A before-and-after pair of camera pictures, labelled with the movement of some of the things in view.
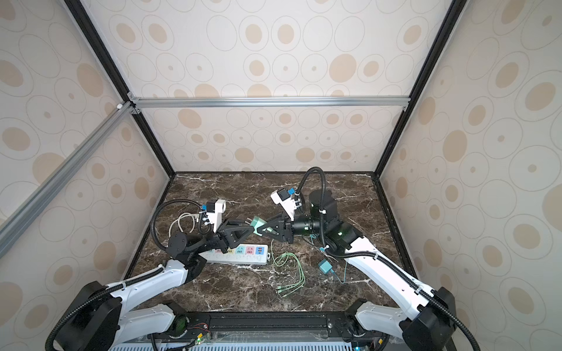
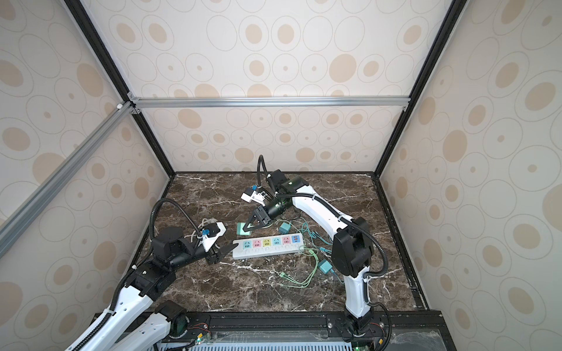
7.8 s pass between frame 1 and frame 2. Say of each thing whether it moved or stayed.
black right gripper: moved
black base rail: stayed
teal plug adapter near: stayed
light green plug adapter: moved
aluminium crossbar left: stayed
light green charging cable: moved
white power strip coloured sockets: moved
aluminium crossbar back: stayed
